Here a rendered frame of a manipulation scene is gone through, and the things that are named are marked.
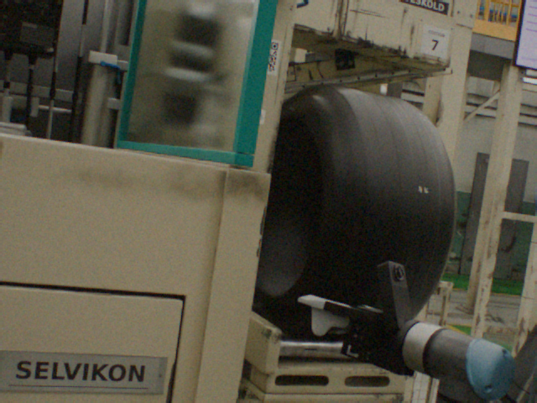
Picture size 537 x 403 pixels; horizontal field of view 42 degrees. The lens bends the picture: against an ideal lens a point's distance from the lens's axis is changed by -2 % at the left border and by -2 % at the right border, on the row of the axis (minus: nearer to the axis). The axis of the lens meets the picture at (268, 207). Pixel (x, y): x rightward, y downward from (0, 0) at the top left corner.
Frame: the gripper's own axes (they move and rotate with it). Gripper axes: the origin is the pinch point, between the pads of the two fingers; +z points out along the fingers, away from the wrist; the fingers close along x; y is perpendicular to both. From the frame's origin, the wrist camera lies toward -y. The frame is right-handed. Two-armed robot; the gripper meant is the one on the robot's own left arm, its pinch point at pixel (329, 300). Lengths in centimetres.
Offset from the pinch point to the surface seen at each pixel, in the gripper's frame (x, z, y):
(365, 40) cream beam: 41, 50, -65
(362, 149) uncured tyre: 13.2, 14.3, -29.5
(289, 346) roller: 16.8, 24.3, 13.8
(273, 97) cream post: 3, 34, -37
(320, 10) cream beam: 26, 54, -68
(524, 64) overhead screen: 364, 213, -180
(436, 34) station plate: 61, 44, -75
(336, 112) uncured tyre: 12.5, 23.8, -36.9
